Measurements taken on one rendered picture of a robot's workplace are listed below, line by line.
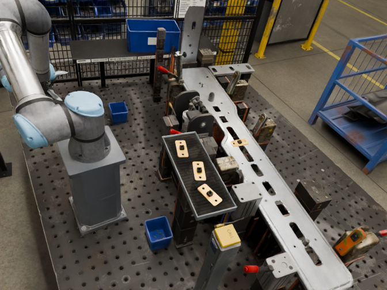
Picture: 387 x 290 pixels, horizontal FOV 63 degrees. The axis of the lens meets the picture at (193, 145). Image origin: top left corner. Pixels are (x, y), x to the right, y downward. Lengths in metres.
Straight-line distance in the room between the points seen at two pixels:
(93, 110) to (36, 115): 0.16
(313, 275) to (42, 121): 1.00
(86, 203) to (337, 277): 0.95
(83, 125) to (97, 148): 0.12
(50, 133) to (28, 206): 1.50
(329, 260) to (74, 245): 1.00
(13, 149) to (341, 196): 2.42
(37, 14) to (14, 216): 1.55
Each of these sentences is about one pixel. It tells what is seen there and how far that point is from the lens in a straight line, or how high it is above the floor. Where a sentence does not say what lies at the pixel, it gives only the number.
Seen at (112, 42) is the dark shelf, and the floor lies 1.03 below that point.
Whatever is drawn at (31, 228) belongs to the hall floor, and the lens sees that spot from 2.40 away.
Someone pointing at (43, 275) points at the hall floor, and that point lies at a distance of 2.22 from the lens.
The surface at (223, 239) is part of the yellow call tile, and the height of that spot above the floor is 1.16.
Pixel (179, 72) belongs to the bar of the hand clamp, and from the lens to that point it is 1.66.
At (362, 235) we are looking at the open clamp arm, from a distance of 1.24.
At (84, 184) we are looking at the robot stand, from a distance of 1.23.
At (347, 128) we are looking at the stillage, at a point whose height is 0.16.
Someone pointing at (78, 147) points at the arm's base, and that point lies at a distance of 1.16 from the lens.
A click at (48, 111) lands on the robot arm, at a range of 1.06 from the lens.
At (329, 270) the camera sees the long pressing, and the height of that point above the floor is 1.00.
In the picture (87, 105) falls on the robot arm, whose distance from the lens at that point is 1.06.
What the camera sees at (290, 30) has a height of 0.32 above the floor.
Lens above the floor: 1.97
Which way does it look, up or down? 44 degrees down
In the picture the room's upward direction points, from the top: 11 degrees clockwise
